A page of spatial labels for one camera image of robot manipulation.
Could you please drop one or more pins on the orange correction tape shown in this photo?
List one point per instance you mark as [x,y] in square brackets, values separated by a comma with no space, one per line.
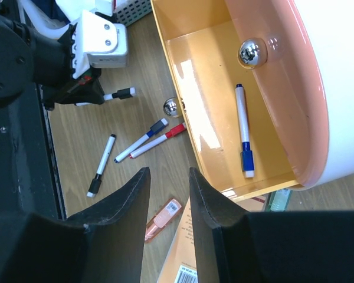
[166,214]

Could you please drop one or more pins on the yellow drawer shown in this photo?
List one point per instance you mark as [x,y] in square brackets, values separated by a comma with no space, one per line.
[200,44]

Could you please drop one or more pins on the black cap whiteboard marker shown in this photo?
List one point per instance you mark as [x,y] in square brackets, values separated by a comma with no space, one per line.
[121,94]

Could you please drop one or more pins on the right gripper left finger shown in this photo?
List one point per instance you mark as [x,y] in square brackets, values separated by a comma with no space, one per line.
[103,243]

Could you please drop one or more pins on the blue cap marker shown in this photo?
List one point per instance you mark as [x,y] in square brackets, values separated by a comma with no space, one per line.
[154,129]
[247,160]

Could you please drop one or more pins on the grey bottom drawer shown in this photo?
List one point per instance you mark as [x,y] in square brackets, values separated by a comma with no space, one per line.
[174,107]

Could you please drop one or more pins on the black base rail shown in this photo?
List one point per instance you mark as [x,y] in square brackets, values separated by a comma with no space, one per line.
[29,180]

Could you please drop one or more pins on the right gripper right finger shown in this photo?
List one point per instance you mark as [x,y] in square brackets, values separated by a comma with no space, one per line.
[234,245]

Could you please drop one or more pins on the orange paperback book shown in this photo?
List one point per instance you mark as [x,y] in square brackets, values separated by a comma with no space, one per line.
[180,262]

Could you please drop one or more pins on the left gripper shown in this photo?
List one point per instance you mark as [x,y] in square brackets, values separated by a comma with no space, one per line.
[86,88]

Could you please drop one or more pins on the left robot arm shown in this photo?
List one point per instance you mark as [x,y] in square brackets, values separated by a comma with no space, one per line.
[27,57]

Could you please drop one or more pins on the blue plastic file organizer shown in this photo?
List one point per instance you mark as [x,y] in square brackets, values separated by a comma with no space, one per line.
[129,11]

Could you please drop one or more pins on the black marker lower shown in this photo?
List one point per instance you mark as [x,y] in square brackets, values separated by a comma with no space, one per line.
[96,181]

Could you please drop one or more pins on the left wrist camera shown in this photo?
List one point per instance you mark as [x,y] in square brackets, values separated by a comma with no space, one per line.
[98,43]

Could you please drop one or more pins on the red cap whiteboard marker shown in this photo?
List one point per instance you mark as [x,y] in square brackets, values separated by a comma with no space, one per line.
[170,134]

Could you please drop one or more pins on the white mini drawer cabinet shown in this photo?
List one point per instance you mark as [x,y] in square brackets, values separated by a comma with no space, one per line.
[330,27]

